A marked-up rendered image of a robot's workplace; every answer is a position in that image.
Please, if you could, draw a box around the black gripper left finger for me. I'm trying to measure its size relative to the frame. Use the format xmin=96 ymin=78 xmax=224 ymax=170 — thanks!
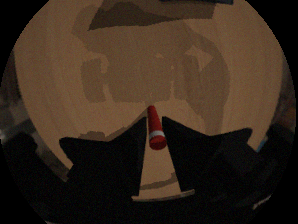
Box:
xmin=59 ymin=117 xmax=148 ymax=196

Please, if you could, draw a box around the red peg with white band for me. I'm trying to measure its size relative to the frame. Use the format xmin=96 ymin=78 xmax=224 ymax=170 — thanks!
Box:
xmin=148 ymin=105 xmax=168 ymax=151

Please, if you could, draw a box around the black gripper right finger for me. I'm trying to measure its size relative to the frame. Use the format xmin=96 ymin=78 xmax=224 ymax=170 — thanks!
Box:
xmin=161 ymin=117 xmax=253 ymax=192

